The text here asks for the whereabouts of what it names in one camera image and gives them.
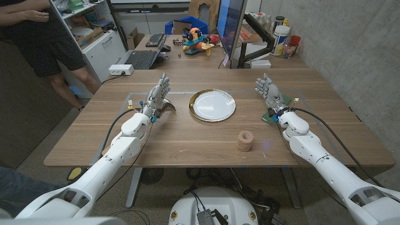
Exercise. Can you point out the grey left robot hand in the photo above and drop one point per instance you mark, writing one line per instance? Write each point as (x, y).
(154, 100)

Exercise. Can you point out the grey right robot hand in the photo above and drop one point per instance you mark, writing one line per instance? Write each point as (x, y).
(272, 93)

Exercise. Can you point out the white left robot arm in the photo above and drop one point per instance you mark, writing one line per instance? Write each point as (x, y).
(103, 165)

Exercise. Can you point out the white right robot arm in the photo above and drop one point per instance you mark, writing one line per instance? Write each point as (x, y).
(325, 165)

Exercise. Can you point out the white paper plate gold rim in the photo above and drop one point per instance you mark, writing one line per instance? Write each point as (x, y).
(214, 105)

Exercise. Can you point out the green flat pad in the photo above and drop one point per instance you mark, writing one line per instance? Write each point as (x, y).
(287, 100)

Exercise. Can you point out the small white box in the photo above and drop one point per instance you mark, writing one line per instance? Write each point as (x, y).
(260, 64)

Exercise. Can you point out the black laptop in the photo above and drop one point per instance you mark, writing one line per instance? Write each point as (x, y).
(142, 59)

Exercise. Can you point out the white power strip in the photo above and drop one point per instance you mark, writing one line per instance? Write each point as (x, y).
(121, 69)

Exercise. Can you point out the black computer mouse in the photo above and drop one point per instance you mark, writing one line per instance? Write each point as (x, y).
(166, 48)

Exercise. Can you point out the white plastic canister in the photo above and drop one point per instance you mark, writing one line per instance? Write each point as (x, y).
(279, 40)

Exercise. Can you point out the brown cork cylinder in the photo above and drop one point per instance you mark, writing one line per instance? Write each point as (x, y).
(244, 141)

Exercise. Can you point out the red cup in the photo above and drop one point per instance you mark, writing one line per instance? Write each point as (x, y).
(295, 40)

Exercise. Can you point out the black keyboard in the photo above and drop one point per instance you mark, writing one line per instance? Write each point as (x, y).
(154, 40)

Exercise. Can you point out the open cardboard box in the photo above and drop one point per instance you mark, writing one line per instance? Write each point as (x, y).
(134, 39)

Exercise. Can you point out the white shelf cabinet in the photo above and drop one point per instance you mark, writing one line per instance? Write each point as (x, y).
(106, 50)

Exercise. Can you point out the colourful toy airplane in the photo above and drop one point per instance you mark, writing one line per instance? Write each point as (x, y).
(197, 42)

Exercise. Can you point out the dark lidded jar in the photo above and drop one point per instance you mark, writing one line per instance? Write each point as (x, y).
(279, 22)

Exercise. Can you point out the black floor fan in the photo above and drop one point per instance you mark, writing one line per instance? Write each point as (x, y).
(152, 175)

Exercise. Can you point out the red bowl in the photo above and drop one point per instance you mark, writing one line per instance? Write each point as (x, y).
(215, 39)

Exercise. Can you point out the computer monitor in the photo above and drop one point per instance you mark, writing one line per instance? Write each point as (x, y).
(229, 25)

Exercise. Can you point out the blue plastic bin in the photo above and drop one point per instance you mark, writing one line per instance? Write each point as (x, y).
(197, 23)

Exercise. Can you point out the cardboard box on shelf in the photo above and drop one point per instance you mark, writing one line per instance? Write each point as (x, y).
(90, 37)

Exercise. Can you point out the yellow black foot pedal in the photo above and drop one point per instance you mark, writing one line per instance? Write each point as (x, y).
(74, 173)

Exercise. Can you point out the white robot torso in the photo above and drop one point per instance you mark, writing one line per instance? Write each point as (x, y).
(215, 203)

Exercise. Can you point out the standing person black clothes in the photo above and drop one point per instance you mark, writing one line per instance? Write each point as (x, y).
(47, 40)

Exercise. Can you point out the seated person jeans leg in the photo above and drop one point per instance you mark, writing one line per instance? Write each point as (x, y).
(18, 190)

